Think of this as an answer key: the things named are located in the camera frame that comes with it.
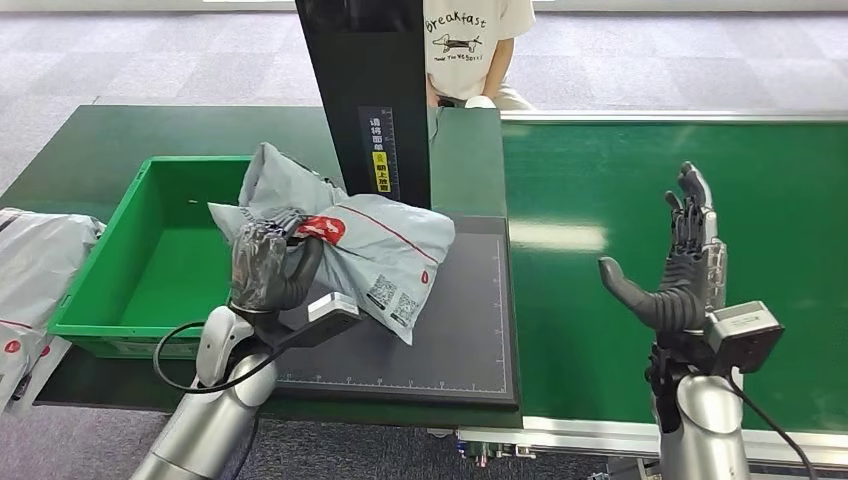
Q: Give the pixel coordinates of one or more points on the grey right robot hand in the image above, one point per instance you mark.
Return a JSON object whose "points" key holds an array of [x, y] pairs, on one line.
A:
{"points": [[682, 291]]}

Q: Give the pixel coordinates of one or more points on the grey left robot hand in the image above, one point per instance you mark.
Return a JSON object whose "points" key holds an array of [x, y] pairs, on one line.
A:
{"points": [[262, 272]]}

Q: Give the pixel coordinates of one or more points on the grey plastic mailer package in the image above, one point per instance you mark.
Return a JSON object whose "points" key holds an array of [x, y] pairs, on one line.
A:
{"points": [[371, 245]]}

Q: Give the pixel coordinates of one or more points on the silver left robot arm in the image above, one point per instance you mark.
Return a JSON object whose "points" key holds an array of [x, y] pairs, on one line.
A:
{"points": [[205, 430]]}

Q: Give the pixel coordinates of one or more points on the green plastic basket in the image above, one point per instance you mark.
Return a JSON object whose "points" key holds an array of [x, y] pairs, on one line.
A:
{"points": [[152, 265]]}

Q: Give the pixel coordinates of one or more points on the black weighing platform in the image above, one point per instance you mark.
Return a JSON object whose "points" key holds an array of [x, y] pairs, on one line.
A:
{"points": [[464, 331]]}

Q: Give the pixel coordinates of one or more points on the green conveyor belt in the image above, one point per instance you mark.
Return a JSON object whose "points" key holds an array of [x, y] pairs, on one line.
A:
{"points": [[570, 199]]}

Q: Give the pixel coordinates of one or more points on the column label with yellow sticker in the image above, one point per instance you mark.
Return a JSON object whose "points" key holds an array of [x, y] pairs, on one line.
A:
{"points": [[379, 152]]}

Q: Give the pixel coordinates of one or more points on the dark green table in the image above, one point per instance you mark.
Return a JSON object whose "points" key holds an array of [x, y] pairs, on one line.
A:
{"points": [[86, 146]]}

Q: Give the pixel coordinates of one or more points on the large grey mailer bag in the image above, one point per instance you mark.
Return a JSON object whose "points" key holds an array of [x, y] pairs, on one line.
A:
{"points": [[40, 265]]}

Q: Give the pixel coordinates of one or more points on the black scanner column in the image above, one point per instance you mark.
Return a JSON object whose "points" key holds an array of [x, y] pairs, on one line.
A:
{"points": [[358, 66]]}

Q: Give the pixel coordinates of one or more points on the flat white mailer bag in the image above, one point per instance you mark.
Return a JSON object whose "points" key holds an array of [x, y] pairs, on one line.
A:
{"points": [[50, 371]]}

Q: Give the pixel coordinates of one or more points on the person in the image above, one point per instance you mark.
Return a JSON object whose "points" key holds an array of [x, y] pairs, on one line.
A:
{"points": [[464, 66]]}

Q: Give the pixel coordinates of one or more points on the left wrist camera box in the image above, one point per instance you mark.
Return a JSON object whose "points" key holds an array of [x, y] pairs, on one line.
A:
{"points": [[331, 311]]}

